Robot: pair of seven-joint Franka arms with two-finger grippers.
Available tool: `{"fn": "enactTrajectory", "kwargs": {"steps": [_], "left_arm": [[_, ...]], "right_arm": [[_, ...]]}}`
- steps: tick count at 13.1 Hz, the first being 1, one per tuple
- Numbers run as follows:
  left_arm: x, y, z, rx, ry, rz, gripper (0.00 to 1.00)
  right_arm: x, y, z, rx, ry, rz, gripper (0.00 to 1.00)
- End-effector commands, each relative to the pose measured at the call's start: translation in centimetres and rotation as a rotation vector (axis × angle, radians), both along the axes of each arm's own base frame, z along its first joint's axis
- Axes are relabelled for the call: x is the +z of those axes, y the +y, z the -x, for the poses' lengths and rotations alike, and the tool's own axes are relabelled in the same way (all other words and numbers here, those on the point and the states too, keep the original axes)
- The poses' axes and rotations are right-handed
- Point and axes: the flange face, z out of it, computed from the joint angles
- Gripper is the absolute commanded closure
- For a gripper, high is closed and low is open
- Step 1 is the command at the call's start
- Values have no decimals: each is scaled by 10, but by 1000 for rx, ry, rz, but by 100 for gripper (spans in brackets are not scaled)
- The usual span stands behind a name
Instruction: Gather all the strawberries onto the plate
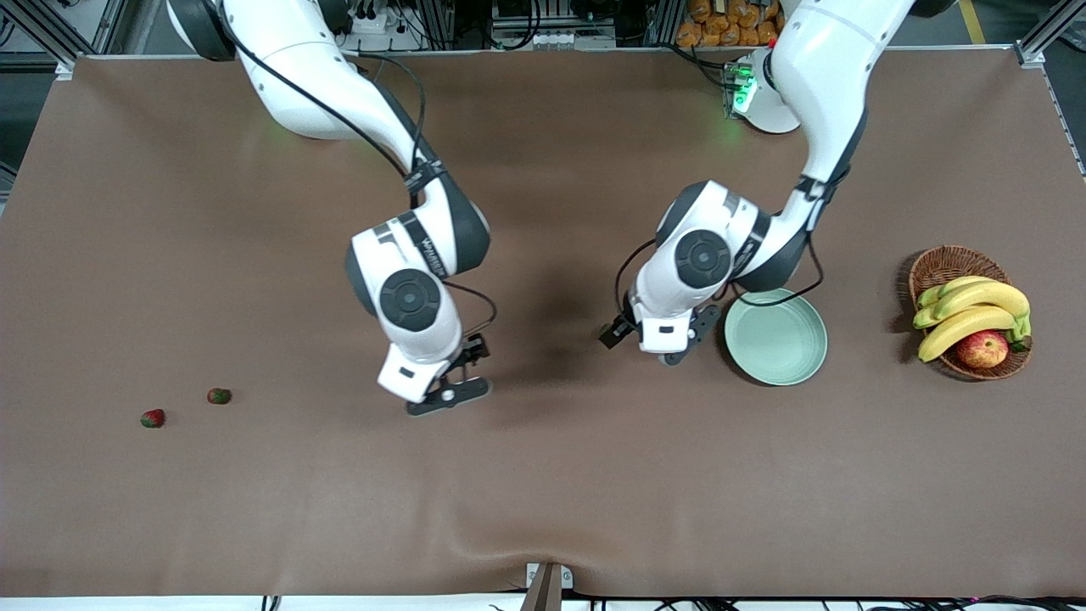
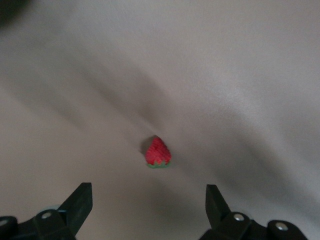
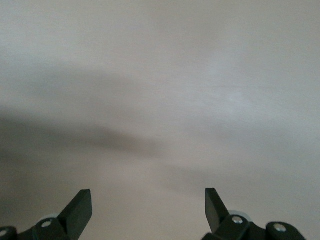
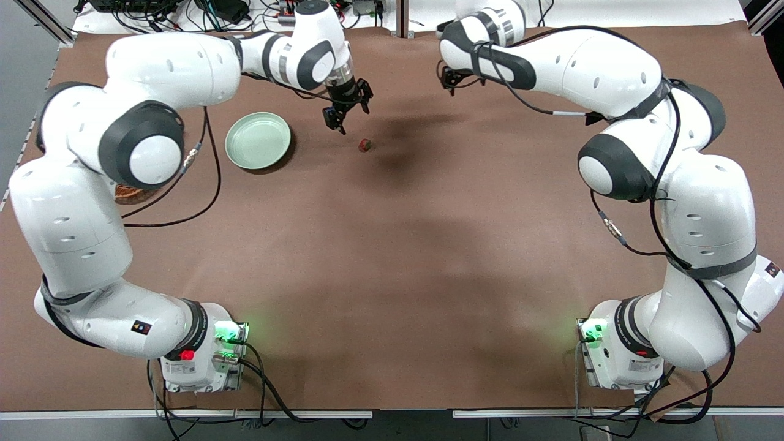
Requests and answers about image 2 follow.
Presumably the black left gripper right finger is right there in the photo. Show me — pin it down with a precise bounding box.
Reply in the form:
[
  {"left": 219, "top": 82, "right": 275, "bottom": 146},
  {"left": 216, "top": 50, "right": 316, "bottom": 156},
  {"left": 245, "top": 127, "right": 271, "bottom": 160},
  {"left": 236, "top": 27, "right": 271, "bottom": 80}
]
[{"left": 199, "top": 184, "right": 307, "bottom": 240}]

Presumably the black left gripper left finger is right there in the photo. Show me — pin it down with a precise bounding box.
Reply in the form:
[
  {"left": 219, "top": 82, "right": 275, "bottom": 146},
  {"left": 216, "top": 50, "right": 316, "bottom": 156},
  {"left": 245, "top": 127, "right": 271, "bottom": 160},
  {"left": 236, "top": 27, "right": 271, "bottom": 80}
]
[{"left": 0, "top": 182, "right": 93, "bottom": 240}]

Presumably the red toy strawberry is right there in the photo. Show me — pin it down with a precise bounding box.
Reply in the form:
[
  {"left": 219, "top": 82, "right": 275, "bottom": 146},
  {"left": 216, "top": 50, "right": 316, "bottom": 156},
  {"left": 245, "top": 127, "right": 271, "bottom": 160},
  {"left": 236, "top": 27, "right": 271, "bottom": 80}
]
[{"left": 144, "top": 136, "right": 174, "bottom": 170}]

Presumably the brown table cloth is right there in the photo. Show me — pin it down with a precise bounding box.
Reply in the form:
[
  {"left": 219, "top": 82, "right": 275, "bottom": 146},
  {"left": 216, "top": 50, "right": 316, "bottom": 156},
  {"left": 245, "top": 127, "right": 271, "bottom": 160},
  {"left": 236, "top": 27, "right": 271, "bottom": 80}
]
[{"left": 0, "top": 0, "right": 320, "bottom": 240}]

